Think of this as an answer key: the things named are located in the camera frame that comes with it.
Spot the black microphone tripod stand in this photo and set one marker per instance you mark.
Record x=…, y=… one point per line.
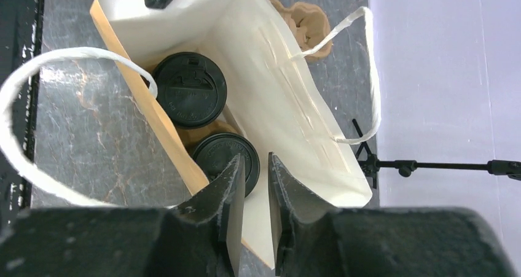
x=371, y=165

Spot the cardboard cup carrier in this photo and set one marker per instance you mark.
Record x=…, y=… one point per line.
x=307, y=22
x=190, y=138

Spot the black lid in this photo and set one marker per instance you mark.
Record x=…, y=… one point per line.
x=192, y=89
x=214, y=152

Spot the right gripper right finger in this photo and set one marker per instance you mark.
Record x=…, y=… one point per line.
x=312, y=237

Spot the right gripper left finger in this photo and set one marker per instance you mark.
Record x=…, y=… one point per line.
x=199, y=237

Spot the brown paper bag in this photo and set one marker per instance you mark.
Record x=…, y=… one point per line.
x=272, y=98

